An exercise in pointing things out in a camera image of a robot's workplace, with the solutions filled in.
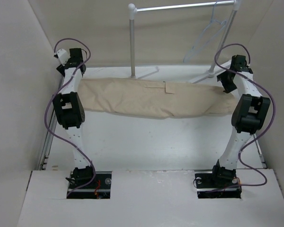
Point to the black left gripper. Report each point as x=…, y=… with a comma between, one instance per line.
x=60, y=68

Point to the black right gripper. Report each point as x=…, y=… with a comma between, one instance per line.
x=222, y=78

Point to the beige trousers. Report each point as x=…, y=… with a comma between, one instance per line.
x=154, y=99

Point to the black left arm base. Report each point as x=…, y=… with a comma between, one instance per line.
x=100, y=188

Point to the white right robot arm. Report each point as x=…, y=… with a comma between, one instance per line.
x=248, y=117

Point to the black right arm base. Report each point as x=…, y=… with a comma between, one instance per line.
x=209, y=188

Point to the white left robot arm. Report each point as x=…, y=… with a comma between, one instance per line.
x=70, y=114

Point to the white clothes rack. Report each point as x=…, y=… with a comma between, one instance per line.
x=161, y=32

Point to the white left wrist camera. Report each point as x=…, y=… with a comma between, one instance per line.
x=62, y=55

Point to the light blue wire hanger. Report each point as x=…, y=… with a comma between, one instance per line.
x=209, y=34

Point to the aluminium table edge rail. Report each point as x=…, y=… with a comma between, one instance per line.
x=45, y=151

